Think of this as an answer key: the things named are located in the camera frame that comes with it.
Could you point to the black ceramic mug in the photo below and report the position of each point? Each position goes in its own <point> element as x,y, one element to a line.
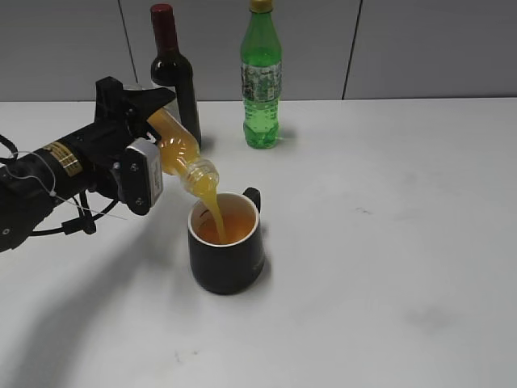
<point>227,269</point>

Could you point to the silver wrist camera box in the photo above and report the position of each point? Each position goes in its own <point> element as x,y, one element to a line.
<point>140,176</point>

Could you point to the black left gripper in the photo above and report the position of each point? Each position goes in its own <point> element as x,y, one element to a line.
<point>119,113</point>

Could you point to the green plastic soda bottle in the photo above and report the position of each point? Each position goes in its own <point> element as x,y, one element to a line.
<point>261,75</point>

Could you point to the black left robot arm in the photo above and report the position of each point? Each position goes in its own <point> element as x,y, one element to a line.
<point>70,183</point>

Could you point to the NFC orange juice bottle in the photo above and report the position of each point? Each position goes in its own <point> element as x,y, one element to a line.
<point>180,155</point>

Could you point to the dark red wine bottle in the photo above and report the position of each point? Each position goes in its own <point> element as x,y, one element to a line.
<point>173,70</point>

